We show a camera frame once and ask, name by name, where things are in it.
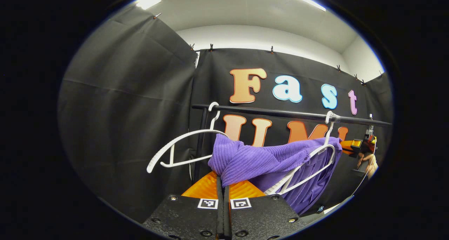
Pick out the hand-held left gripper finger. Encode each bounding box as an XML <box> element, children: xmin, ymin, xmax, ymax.
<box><xmin>142</xmin><ymin>171</ymin><xmax>225</xmax><ymax>240</ymax></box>
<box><xmin>223</xmin><ymin>179</ymin><xmax>309</xmax><ymax>240</ymax></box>

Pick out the white plastic hanger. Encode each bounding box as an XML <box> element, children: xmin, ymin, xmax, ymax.
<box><xmin>146</xmin><ymin>102</ymin><xmax>230</xmax><ymax>174</ymax></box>
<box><xmin>264</xmin><ymin>111</ymin><xmax>341</xmax><ymax>195</ymax></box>

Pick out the purple corduroy jacket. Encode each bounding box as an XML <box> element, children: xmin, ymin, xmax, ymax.
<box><xmin>208</xmin><ymin>134</ymin><xmax>343</xmax><ymax>215</ymax></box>

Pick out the black clothes rack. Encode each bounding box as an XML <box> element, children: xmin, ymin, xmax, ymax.
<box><xmin>192</xmin><ymin>104</ymin><xmax>392</xmax><ymax>181</ymax></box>

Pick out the black backdrop cloth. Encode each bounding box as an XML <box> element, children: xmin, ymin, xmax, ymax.
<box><xmin>58</xmin><ymin>5</ymin><xmax>393</xmax><ymax>224</ymax></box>

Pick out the row of backdrop clips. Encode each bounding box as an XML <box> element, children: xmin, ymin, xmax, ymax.
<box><xmin>153</xmin><ymin>12</ymin><xmax>384</xmax><ymax>86</ymax></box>

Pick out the ceiling light strip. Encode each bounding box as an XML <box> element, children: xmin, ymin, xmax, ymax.
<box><xmin>135</xmin><ymin>0</ymin><xmax>162</xmax><ymax>10</ymax></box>

